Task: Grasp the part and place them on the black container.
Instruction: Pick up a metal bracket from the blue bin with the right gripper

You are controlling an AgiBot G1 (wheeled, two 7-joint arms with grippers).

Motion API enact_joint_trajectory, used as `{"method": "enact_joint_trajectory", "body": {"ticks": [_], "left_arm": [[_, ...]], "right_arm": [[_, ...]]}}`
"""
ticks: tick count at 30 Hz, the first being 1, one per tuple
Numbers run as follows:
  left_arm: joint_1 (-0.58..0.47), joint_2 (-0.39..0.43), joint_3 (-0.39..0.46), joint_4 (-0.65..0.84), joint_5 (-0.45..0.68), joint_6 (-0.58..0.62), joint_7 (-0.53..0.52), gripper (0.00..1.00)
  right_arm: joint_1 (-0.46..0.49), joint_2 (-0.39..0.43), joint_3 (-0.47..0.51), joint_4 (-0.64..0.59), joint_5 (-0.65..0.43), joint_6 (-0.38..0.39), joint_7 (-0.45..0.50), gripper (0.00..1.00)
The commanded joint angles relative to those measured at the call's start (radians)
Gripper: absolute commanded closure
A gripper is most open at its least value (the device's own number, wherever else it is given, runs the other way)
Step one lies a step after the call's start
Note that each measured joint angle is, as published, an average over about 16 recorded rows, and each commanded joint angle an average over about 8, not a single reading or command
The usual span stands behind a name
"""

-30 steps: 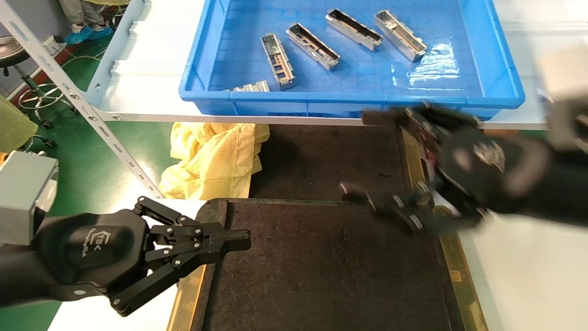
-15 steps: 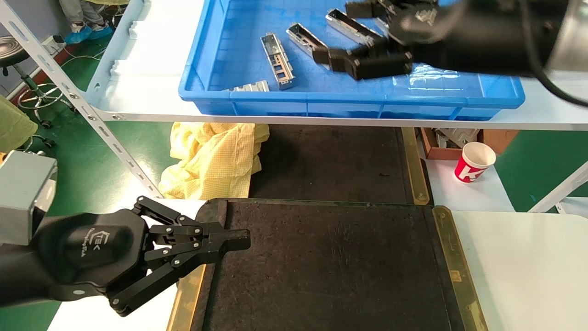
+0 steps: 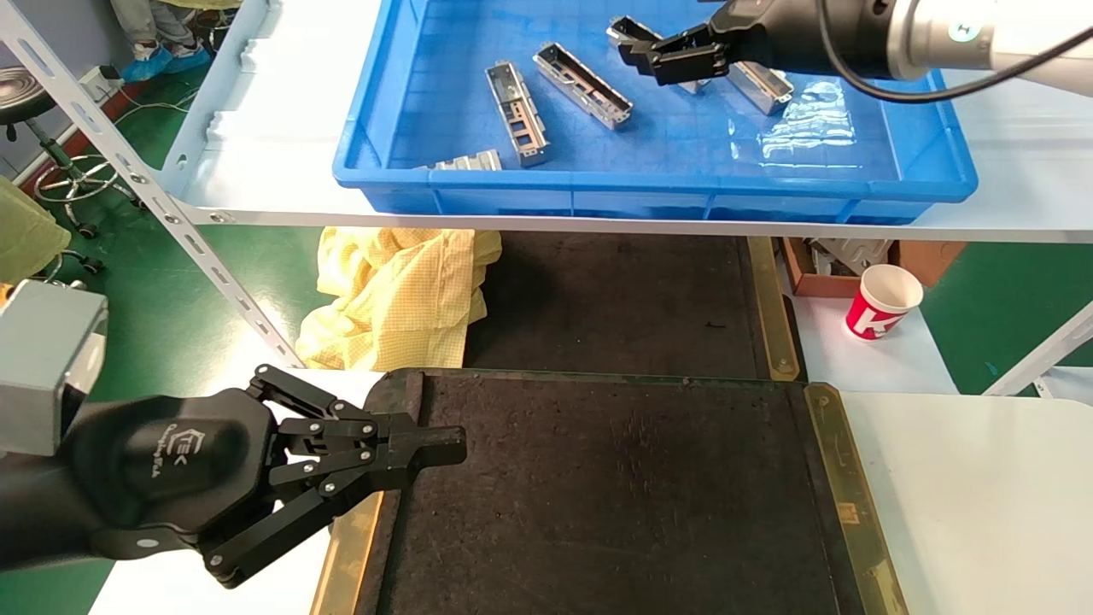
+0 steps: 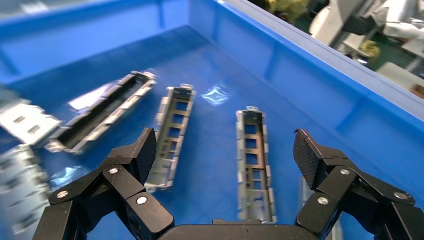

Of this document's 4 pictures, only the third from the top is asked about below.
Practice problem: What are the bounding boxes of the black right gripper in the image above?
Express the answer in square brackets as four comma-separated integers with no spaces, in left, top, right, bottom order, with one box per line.
[618,0,891,86]

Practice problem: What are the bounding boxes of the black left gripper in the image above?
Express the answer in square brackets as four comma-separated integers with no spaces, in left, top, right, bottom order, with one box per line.
[0,365,467,590]

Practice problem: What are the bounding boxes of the metal part in cardboard box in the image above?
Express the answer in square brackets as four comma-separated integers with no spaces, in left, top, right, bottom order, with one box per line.
[810,237,894,277]

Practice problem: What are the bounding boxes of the blue plastic bin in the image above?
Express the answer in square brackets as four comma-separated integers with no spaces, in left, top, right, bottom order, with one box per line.
[333,0,979,225]

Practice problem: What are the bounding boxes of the clear plastic bag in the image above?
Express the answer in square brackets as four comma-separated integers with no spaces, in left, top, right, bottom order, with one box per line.
[728,79,857,165]

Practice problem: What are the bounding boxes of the crumpled yellow garment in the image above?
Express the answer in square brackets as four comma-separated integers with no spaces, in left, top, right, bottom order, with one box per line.
[295,226,503,372]

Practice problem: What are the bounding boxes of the black mat tray brass strip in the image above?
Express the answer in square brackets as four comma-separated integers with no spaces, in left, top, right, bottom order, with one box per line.
[464,231,805,382]

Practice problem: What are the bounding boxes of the white metal shelf rack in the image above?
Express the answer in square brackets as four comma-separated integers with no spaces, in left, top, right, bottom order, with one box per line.
[0,0,1093,398]

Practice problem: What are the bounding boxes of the red white paper cup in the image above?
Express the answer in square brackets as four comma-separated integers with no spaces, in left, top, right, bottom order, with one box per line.
[845,263,925,342]

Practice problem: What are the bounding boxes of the brown cardboard box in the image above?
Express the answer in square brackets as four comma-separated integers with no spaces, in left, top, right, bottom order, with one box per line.
[779,237,967,299]

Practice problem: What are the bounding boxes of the person in yellow coat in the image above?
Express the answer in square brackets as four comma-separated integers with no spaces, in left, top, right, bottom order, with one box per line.
[0,175,73,288]

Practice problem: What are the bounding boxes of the black round wheeled stool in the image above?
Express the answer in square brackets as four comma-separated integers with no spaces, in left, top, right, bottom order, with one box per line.
[0,67,144,276]

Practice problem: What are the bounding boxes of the standing person blue shoe covers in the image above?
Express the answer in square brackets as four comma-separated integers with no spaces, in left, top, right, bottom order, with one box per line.
[109,0,242,84]

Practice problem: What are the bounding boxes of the white power strip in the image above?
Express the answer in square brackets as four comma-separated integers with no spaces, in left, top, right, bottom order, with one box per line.
[79,64,131,100]

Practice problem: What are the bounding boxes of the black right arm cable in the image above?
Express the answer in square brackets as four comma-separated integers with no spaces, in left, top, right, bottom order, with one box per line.
[818,0,1093,105]

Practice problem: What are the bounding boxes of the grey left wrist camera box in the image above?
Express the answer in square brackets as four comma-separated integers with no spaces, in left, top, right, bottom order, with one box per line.
[0,280,110,459]

